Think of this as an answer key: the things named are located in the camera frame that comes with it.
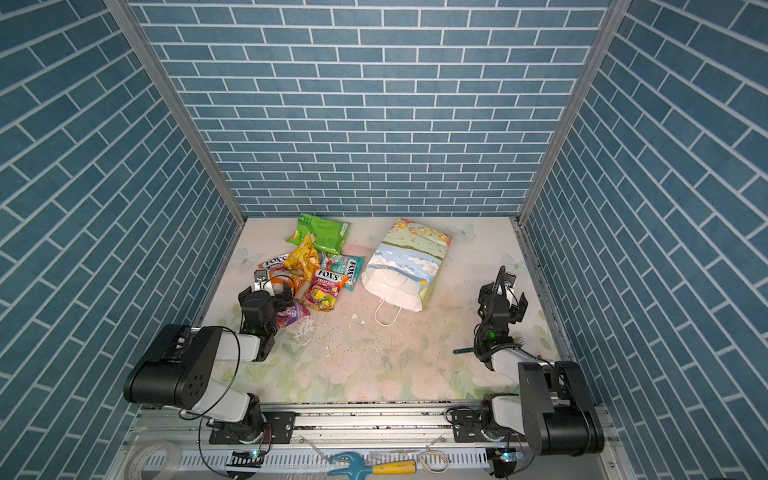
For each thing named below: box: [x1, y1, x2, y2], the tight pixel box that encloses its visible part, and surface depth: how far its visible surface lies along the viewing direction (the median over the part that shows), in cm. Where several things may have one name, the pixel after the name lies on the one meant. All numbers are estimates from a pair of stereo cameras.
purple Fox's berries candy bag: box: [276, 299, 310, 328], surface depth 92 cm
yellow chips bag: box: [284, 234, 320, 283], surface depth 101 cm
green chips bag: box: [284, 213, 351, 255], surface depth 110 cm
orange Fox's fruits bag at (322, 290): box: [304, 269, 349, 312], surface depth 96 cm
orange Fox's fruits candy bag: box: [258, 254, 289, 271], surface depth 104 cm
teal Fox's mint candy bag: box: [320, 253, 364, 292], surface depth 104 cm
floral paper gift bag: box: [361, 218, 453, 312], surface depth 98 cm
